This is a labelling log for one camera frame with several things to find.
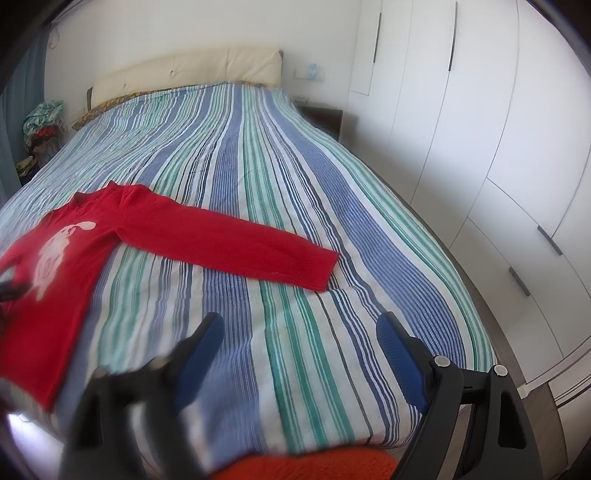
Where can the striped bedspread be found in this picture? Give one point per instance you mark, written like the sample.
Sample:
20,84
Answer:
277,207

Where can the dark wooden nightstand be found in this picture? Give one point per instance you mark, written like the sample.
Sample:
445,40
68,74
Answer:
323,119

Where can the wall socket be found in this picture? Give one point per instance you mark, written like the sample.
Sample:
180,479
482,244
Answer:
308,72

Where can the white wardrobe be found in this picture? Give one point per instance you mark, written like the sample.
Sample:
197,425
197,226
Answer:
480,138

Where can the orange knit cloth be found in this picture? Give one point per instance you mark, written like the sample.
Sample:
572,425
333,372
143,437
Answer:
304,466

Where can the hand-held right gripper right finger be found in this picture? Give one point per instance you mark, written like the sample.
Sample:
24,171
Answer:
402,364

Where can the pile of mixed clothes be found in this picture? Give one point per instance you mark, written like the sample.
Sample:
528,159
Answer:
42,127

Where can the red towel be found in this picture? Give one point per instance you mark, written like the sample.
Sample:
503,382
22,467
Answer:
83,258

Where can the cream padded headboard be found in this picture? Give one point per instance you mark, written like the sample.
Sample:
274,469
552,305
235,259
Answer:
194,71

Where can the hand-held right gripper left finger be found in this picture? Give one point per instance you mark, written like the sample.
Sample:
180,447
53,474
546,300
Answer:
199,357

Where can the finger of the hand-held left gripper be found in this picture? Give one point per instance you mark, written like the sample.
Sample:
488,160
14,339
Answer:
11,288

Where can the blue-grey curtain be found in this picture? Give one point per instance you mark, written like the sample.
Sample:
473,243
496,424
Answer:
21,92

